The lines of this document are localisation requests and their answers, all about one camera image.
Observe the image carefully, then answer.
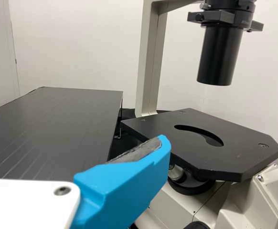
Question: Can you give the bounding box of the black platform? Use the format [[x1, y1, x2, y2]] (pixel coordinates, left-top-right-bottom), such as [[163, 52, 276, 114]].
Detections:
[[0, 86, 125, 180]]

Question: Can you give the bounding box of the cream microscope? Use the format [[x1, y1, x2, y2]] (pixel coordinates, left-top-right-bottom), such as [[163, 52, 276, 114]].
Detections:
[[120, 0, 278, 229]]

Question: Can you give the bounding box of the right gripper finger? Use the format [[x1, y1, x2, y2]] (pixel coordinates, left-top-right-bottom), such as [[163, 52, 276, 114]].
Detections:
[[73, 134, 172, 229]]

